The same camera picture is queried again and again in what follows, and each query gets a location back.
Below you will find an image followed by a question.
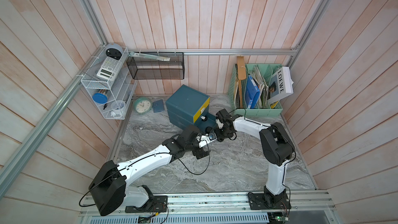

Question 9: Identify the teal bottom drawer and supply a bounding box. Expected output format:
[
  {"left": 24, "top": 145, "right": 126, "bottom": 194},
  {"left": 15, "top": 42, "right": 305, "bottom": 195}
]
[{"left": 195, "top": 113, "right": 217, "bottom": 134}]

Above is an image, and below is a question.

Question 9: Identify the yellow top drawer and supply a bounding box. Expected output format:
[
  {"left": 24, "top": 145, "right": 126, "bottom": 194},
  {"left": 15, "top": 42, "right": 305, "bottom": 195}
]
[{"left": 193, "top": 97, "right": 210, "bottom": 122}]

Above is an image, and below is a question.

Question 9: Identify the teal drawer cabinet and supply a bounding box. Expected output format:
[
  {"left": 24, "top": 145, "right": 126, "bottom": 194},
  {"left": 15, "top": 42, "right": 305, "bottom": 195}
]
[{"left": 166, "top": 85, "right": 210, "bottom": 130}]

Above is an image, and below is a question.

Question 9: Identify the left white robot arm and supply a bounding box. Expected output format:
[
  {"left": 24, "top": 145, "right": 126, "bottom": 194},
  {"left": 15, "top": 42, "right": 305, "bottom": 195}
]
[{"left": 79, "top": 125, "right": 217, "bottom": 216}]

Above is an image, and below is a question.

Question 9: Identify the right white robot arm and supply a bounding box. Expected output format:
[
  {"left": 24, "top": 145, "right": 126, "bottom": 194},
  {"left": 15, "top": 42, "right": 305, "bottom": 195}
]
[{"left": 215, "top": 109, "right": 295, "bottom": 211}]

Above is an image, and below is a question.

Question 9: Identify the blue folder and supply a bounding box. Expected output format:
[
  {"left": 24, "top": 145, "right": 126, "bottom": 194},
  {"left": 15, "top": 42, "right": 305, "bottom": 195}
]
[{"left": 245, "top": 75, "right": 260, "bottom": 109}]

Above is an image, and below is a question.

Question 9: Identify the green file organizer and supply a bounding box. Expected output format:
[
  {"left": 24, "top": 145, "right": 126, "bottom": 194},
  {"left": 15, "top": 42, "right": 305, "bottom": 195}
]
[{"left": 228, "top": 64, "right": 283, "bottom": 117}]

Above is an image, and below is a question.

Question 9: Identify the small blue notebook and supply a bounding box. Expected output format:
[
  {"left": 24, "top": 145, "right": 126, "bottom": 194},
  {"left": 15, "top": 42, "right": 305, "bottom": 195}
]
[{"left": 152, "top": 99, "right": 165, "bottom": 113}]

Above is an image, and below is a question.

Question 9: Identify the green round alarm clock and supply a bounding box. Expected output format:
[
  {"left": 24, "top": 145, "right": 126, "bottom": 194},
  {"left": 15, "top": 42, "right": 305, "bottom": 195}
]
[{"left": 134, "top": 97, "right": 152, "bottom": 114}]

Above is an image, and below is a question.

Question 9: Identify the white Loewe book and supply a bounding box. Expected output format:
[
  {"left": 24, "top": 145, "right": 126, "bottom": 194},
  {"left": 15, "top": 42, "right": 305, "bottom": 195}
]
[{"left": 267, "top": 66, "right": 294, "bottom": 105}]

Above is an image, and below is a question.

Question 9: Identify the white mug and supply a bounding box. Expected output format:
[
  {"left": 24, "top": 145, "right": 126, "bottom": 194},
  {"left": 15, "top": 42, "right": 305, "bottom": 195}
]
[{"left": 110, "top": 100, "right": 126, "bottom": 118}]

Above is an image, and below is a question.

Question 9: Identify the black mesh basket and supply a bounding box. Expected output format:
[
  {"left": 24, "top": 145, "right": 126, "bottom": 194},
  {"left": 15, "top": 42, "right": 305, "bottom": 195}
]
[{"left": 126, "top": 51, "right": 185, "bottom": 80}]

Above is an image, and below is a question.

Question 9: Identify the blue round lid jar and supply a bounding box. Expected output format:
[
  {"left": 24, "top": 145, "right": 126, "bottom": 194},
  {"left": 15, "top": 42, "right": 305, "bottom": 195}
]
[{"left": 92, "top": 89, "right": 108, "bottom": 104}]

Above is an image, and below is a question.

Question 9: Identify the white ruler strip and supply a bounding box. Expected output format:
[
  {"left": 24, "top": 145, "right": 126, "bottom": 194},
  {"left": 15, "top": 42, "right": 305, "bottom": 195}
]
[{"left": 129, "top": 52, "right": 171, "bottom": 62}]

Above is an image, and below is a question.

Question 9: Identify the white calculator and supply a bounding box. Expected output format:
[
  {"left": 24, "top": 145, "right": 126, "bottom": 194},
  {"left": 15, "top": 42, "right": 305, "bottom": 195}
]
[{"left": 96, "top": 57, "right": 122, "bottom": 81}]

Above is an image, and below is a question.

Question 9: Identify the grey round speaker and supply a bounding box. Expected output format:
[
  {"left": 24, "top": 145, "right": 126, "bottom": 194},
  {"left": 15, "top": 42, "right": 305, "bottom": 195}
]
[{"left": 105, "top": 44, "right": 123, "bottom": 60}]

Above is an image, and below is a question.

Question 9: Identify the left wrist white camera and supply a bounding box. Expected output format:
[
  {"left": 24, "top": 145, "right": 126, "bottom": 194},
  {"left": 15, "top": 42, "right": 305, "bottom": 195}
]
[{"left": 197, "top": 132, "right": 217, "bottom": 148}]

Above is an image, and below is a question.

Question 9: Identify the white wire shelf rack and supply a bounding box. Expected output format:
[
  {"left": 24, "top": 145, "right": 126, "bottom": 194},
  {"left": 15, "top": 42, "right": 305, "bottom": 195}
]
[{"left": 81, "top": 46, "right": 137, "bottom": 120}]

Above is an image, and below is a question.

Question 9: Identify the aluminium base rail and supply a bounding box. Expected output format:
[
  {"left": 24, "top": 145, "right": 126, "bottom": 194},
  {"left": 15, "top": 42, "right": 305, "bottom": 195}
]
[{"left": 77, "top": 190, "right": 342, "bottom": 224}]

